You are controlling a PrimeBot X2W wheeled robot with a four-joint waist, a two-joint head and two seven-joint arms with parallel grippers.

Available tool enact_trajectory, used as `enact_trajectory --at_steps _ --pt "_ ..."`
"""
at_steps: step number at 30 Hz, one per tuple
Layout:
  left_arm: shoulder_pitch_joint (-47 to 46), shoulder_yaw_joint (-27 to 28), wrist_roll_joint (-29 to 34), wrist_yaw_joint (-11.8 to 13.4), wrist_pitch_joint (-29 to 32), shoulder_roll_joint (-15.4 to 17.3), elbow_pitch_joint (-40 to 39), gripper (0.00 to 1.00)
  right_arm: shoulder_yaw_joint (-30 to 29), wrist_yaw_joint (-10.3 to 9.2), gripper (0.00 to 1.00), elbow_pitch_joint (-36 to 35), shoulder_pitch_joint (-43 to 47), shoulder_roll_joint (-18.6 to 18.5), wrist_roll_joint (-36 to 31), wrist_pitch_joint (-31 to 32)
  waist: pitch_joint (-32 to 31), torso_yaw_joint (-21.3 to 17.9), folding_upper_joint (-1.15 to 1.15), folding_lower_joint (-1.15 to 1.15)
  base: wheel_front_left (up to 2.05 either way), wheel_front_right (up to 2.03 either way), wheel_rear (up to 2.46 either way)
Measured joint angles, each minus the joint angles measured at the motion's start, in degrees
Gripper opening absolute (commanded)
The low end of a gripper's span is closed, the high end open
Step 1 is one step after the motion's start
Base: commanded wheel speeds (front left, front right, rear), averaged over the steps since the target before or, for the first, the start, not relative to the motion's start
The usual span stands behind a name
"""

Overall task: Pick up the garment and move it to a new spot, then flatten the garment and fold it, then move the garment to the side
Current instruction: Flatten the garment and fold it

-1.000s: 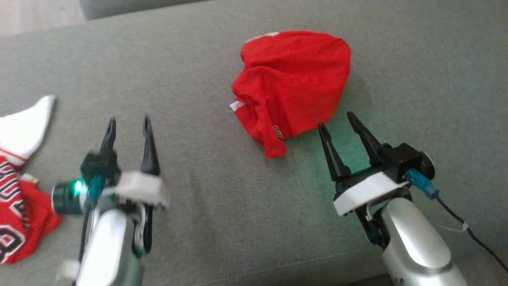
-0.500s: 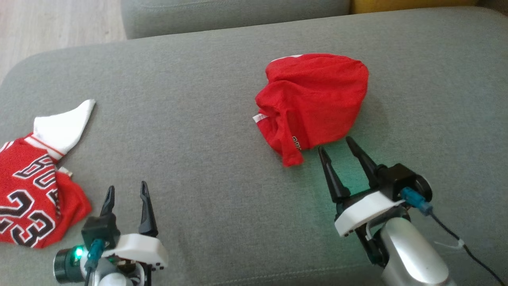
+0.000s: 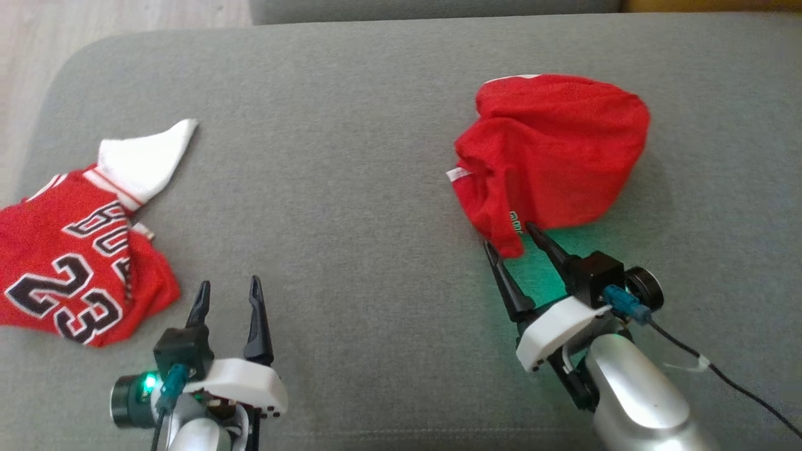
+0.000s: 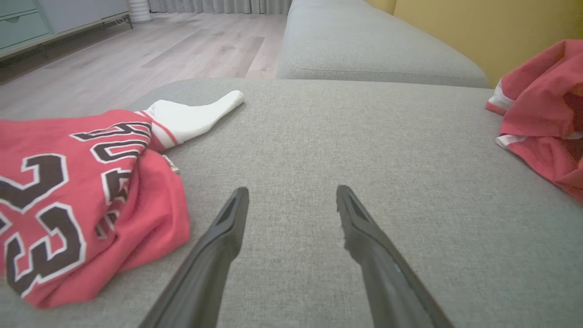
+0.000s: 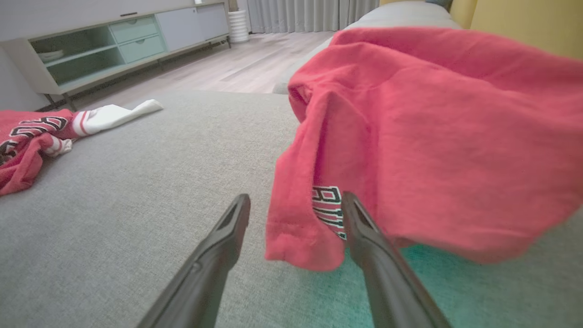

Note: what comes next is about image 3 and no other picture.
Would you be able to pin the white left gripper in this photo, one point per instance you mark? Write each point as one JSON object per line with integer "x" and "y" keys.
{"x": 244, "y": 382}

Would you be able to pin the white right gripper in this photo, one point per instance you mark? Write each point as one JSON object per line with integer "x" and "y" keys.
{"x": 557, "y": 329}

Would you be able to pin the red mesh shorts white trim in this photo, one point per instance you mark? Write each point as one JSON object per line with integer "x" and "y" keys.
{"x": 551, "y": 150}

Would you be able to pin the red basketball jersey number 23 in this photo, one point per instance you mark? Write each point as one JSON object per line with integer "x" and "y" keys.
{"x": 69, "y": 263}

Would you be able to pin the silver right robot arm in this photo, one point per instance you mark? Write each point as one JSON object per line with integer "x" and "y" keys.
{"x": 639, "y": 394}

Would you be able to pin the black cylindrical right gripper motor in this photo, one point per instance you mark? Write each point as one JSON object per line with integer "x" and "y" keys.
{"x": 646, "y": 288}

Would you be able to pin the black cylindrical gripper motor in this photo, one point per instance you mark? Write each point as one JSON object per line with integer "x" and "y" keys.
{"x": 128, "y": 401}
{"x": 646, "y": 288}

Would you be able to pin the black cylindrical left gripper motor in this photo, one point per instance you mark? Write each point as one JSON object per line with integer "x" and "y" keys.
{"x": 128, "y": 401}

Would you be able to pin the large grey sofa seat cushion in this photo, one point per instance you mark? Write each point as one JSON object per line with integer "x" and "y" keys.
{"x": 351, "y": 207}

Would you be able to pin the narrow grey sofa seat cushion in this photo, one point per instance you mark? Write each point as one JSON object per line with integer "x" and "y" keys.
{"x": 438, "y": 9}

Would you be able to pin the yellow sofa backrest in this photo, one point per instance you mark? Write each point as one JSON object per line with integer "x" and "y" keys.
{"x": 714, "y": 5}

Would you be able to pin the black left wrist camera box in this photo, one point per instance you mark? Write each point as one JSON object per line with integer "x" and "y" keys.
{"x": 183, "y": 351}

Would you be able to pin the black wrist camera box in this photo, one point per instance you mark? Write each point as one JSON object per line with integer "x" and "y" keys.
{"x": 596, "y": 275}
{"x": 183, "y": 351}

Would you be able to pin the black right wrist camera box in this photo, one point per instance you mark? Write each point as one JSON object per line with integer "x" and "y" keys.
{"x": 596, "y": 275}

